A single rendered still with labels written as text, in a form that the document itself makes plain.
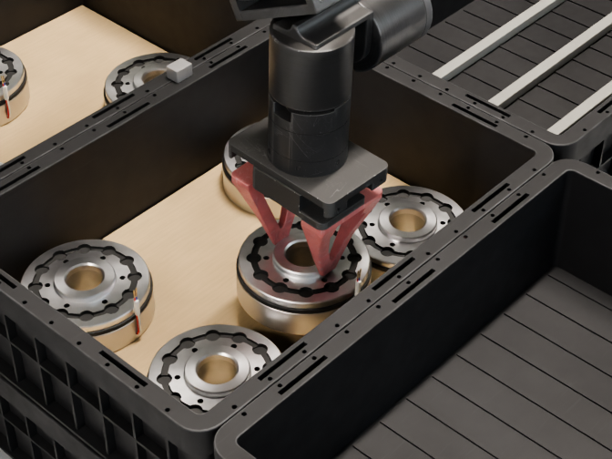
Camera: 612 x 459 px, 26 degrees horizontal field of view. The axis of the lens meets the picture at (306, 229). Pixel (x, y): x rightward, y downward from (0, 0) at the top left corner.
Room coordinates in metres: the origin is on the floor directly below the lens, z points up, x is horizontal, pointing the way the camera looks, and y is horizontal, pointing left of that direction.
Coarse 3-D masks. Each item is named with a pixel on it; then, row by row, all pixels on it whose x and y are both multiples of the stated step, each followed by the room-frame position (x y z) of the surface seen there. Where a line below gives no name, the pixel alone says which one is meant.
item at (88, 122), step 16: (240, 32) 1.00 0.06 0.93; (256, 32) 1.00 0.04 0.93; (208, 48) 0.98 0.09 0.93; (224, 48) 0.98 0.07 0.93; (192, 64) 0.95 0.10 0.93; (160, 80) 0.93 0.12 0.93; (128, 96) 0.91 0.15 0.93; (144, 96) 0.91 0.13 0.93; (96, 112) 0.88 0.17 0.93; (112, 112) 0.88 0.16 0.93; (80, 128) 0.86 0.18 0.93; (48, 144) 0.84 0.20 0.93; (16, 160) 0.82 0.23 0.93; (32, 160) 0.82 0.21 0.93; (0, 176) 0.80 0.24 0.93
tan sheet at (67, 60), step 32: (32, 32) 1.16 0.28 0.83; (64, 32) 1.16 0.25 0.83; (96, 32) 1.16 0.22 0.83; (128, 32) 1.16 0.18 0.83; (32, 64) 1.10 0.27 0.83; (64, 64) 1.10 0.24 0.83; (96, 64) 1.10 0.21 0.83; (32, 96) 1.05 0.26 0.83; (64, 96) 1.05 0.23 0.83; (96, 96) 1.05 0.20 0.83; (0, 128) 0.99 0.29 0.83; (32, 128) 0.99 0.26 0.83; (64, 128) 0.99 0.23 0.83; (0, 160) 0.95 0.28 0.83
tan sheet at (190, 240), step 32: (192, 192) 0.90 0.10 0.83; (224, 192) 0.90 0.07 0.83; (128, 224) 0.86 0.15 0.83; (160, 224) 0.86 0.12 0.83; (192, 224) 0.86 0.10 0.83; (224, 224) 0.86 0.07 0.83; (256, 224) 0.86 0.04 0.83; (160, 256) 0.82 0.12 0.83; (192, 256) 0.82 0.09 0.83; (224, 256) 0.82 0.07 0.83; (160, 288) 0.78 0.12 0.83; (192, 288) 0.78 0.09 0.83; (224, 288) 0.78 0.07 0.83; (160, 320) 0.74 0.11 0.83; (192, 320) 0.74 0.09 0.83; (224, 320) 0.74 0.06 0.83; (128, 352) 0.71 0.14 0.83
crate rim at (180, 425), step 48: (240, 48) 0.98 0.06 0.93; (432, 96) 0.91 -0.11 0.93; (96, 144) 0.85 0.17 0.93; (528, 144) 0.84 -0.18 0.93; (0, 192) 0.78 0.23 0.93; (432, 240) 0.72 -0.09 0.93; (0, 288) 0.67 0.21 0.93; (384, 288) 0.67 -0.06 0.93; (48, 336) 0.64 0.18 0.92; (96, 384) 0.60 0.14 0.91; (144, 384) 0.59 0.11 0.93; (192, 432) 0.54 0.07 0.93
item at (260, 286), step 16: (256, 240) 0.77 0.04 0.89; (352, 240) 0.77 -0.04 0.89; (240, 256) 0.75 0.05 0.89; (256, 256) 0.75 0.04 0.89; (352, 256) 0.76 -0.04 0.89; (368, 256) 0.75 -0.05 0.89; (240, 272) 0.73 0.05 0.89; (256, 272) 0.73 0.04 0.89; (272, 272) 0.73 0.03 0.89; (336, 272) 0.73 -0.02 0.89; (352, 272) 0.74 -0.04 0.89; (368, 272) 0.74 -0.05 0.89; (256, 288) 0.71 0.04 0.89; (272, 288) 0.72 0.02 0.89; (288, 288) 0.72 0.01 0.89; (304, 288) 0.72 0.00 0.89; (320, 288) 0.72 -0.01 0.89; (336, 288) 0.72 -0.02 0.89; (352, 288) 0.72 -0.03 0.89; (288, 304) 0.70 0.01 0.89; (304, 304) 0.70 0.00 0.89; (320, 304) 0.70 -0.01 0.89
